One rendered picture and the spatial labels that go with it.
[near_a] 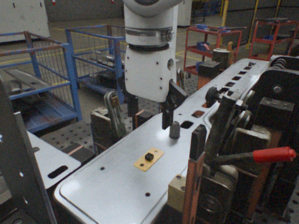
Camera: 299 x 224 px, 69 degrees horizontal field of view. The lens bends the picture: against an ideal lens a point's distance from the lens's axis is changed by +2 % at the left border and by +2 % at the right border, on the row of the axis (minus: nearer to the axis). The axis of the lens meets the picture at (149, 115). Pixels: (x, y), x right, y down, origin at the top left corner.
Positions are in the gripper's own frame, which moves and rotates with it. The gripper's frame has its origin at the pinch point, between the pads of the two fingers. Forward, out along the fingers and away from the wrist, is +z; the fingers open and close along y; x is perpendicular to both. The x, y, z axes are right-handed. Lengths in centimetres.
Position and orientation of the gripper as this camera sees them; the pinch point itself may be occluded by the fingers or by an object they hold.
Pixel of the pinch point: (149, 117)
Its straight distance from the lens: 47.0
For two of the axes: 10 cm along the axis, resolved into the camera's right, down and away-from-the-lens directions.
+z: 0.0, 8.7, 4.8
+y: -8.1, -2.8, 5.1
